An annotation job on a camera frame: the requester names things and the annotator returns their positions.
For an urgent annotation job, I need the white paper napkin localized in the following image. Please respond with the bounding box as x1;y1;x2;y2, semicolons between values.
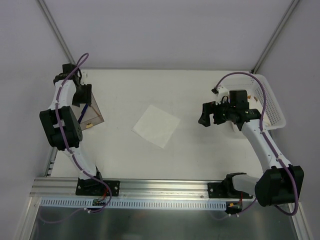
132;105;181;149

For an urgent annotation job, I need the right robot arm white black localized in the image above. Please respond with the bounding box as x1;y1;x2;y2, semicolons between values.
198;101;304;207

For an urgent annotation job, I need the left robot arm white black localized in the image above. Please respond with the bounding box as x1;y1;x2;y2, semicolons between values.
39;63;105;195

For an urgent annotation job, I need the smoky transparent plastic container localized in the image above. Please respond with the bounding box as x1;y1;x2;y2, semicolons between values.
72;94;105;131

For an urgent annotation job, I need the white plastic basket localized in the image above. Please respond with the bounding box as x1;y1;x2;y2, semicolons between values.
217;72;287;131

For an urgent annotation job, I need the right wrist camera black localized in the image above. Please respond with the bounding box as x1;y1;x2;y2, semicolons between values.
229;89;248;105

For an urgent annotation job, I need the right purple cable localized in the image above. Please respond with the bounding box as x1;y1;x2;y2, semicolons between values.
212;71;300;220

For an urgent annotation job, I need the purple cable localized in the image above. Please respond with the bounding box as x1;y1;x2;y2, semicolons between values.
212;71;300;220
37;52;112;223

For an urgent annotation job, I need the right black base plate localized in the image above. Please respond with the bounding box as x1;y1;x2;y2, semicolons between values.
207;181;253;199

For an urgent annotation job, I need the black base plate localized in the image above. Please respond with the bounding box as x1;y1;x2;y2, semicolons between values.
75;178;120;197
207;181;253;199

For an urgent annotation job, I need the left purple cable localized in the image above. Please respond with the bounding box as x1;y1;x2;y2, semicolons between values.
37;52;112;223

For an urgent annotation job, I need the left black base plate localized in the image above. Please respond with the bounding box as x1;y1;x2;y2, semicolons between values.
75;178;120;197

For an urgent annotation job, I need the aluminium front rail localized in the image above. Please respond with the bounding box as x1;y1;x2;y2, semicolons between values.
29;177;219;200

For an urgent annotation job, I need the white slotted cable duct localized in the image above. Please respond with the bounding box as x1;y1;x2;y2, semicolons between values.
39;197;227;211

